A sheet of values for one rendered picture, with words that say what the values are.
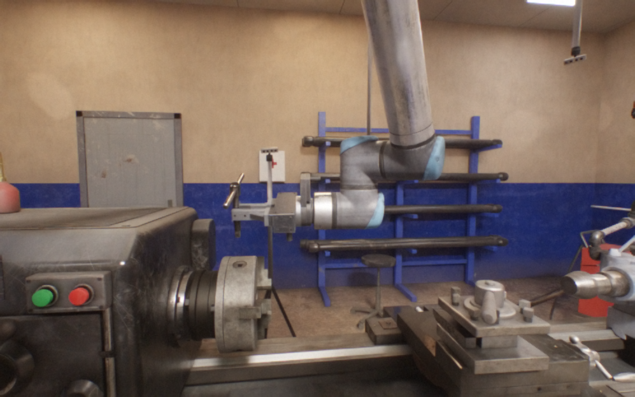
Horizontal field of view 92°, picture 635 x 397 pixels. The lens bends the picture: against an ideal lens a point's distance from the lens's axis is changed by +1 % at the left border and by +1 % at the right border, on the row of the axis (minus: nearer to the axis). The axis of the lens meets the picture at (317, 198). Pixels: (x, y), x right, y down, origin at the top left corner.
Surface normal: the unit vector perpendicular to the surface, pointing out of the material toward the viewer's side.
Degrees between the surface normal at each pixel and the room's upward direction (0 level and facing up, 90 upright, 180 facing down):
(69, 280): 90
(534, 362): 90
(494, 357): 0
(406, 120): 125
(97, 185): 90
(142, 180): 90
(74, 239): 45
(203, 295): 56
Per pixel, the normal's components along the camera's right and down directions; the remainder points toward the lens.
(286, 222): 0.01, 0.39
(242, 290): 0.11, -0.52
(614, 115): -0.99, 0.00
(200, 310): 0.13, -0.13
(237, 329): 0.13, 0.19
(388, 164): -0.54, 0.29
